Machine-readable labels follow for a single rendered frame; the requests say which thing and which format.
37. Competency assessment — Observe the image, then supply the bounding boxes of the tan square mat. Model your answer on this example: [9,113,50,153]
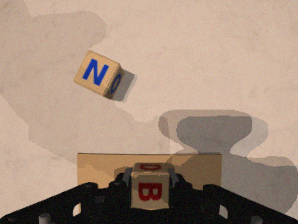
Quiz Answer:
[77,153,222,190]

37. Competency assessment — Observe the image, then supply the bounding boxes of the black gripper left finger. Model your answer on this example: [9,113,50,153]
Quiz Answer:
[0,168,133,224]

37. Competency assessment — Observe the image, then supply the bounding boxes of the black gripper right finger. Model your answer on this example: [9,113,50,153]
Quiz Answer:
[168,168,298,224]

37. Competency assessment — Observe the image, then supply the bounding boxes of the wooden letter block with blue n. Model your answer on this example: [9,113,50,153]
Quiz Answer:
[73,50,125,100]

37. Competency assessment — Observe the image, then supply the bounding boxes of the tan letter block with red b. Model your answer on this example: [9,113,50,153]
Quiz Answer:
[131,163,170,209]

